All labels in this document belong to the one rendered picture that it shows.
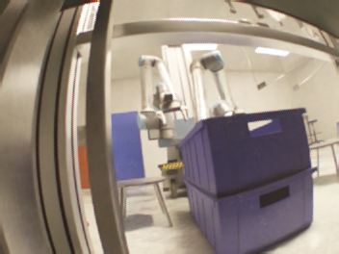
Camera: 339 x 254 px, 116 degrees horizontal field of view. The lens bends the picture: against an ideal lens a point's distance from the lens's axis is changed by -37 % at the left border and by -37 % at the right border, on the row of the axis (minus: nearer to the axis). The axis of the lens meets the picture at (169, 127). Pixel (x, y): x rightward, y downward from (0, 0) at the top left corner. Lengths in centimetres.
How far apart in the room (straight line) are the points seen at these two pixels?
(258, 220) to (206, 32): 49
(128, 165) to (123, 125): 67
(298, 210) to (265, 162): 23
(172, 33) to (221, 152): 31
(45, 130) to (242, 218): 49
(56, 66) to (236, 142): 45
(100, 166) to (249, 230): 44
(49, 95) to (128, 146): 249
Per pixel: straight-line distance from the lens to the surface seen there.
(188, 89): 190
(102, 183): 17
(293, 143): 59
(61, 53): 35
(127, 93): 450
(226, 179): 45
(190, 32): 32
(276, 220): 57
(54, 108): 29
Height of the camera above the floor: 33
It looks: 12 degrees up
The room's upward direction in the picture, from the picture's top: 8 degrees counter-clockwise
